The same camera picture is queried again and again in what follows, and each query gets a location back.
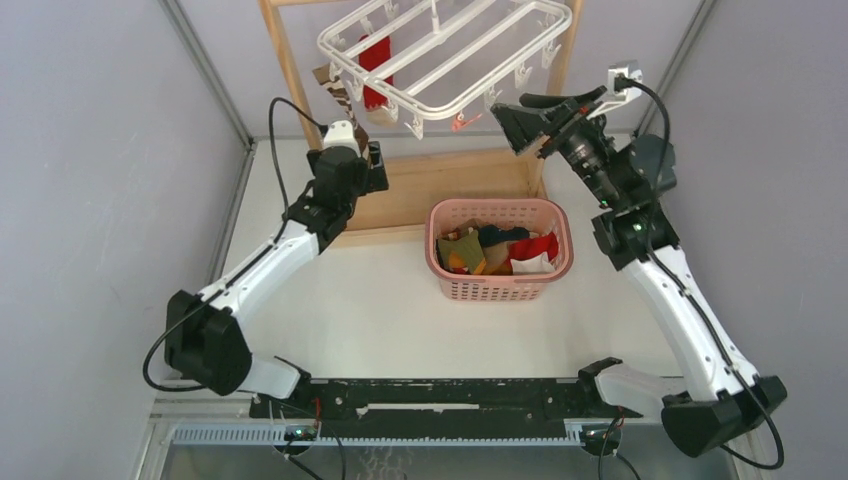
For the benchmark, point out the tan brown sock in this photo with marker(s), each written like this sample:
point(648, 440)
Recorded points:
point(497, 259)

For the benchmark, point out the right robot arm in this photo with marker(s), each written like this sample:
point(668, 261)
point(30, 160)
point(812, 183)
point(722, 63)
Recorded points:
point(722, 395)

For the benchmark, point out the wooden hanger stand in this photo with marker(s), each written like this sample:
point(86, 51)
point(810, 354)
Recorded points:
point(416, 183)

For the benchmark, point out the pink laundry basket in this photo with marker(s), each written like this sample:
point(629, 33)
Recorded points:
point(453, 218)

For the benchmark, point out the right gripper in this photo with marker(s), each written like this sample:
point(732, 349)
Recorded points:
point(523, 126)

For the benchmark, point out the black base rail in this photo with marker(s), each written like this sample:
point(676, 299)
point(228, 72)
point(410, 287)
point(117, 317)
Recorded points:
point(439, 409)

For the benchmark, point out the white plastic clip hanger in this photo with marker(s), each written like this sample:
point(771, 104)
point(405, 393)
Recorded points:
point(439, 61)

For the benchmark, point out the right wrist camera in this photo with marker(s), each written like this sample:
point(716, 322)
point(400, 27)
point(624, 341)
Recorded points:
point(619, 89)

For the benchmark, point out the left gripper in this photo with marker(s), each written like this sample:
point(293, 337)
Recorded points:
point(372, 180)

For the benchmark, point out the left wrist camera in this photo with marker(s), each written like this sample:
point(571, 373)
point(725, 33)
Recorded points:
point(341, 133)

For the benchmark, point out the brown white striped sock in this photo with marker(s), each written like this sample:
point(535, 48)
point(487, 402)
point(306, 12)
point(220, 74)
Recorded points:
point(333, 84)

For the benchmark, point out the olive orange striped sock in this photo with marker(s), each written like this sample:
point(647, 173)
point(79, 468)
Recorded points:
point(463, 255)

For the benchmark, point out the red santa sock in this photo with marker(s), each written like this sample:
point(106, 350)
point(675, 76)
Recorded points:
point(530, 248)

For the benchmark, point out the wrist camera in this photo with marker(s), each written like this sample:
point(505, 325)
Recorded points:
point(341, 133)
point(619, 89)

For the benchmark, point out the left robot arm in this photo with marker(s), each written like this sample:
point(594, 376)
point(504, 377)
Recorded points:
point(204, 338)

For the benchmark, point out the navy blue sock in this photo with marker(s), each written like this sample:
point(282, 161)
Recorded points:
point(491, 235)

